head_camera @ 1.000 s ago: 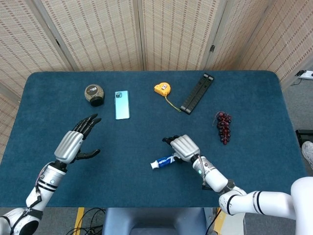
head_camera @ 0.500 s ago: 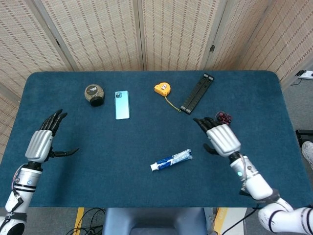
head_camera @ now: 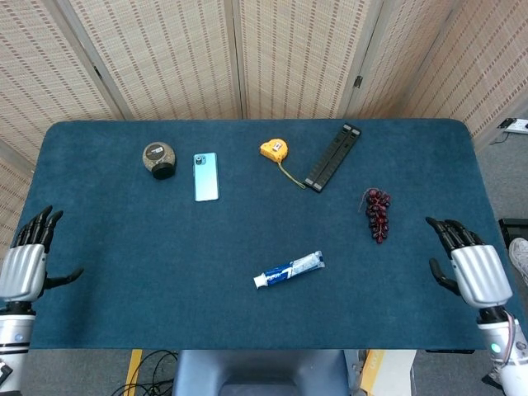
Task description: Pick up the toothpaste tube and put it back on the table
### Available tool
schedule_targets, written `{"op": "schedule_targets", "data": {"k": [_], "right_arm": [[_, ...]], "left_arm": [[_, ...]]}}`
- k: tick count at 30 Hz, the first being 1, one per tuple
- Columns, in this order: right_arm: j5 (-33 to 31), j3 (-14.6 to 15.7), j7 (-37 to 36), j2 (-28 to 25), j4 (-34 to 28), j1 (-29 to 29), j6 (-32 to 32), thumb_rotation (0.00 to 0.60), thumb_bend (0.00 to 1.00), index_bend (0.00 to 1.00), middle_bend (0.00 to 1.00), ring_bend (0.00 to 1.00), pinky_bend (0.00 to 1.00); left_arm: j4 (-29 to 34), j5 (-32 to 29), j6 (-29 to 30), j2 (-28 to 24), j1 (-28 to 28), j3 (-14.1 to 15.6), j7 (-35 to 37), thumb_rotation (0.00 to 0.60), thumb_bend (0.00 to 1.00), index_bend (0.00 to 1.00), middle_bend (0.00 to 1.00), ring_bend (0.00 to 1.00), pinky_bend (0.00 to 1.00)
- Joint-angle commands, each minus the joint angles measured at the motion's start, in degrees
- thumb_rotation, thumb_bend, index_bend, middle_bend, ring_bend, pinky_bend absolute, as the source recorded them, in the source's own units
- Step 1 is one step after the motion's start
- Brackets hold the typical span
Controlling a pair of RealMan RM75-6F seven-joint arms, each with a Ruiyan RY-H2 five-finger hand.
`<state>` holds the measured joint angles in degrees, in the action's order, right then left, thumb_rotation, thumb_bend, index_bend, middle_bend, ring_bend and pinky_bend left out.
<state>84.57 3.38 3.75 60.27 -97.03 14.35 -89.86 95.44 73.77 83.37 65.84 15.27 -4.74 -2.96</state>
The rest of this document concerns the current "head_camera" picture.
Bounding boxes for black floor cables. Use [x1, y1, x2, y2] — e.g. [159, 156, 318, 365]
[111, 350, 179, 396]

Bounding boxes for woven bamboo folding screen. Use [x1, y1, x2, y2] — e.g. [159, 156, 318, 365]
[0, 0, 528, 269]

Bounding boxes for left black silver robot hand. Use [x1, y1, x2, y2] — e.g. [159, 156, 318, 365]
[0, 205, 85, 304]

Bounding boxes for white shoe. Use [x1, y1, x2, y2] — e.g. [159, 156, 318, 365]
[508, 238, 528, 286]

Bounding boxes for dark red grape bunch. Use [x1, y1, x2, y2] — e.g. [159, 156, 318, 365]
[357, 187, 392, 244]

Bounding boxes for round jar with black lid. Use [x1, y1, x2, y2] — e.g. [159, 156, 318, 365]
[142, 141, 177, 181]

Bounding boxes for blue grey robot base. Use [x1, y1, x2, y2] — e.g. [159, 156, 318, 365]
[171, 349, 351, 396]

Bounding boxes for black floor stand base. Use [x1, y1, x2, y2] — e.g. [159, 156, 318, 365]
[497, 218, 528, 249]

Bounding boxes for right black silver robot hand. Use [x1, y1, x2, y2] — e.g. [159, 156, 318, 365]
[425, 216, 514, 309]

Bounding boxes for yellow white cardboard box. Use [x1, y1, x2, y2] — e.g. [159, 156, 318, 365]
[357, 349, 417, 396]

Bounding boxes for white power strip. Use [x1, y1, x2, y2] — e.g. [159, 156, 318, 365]
[497, 117, 528, 135]

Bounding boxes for blue white toothpaste tube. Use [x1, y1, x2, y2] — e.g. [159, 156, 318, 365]
[252, 249, 326, 290]

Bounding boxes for blue felt table cloth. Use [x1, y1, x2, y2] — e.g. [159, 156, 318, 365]
[0, 119, 527, 351]

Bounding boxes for yellow tape measure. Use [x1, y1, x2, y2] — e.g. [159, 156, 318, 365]
[259, 139, 307, 191]

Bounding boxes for light blue smartphone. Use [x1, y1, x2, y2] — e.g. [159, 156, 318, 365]
[193, 152, 220, 203]

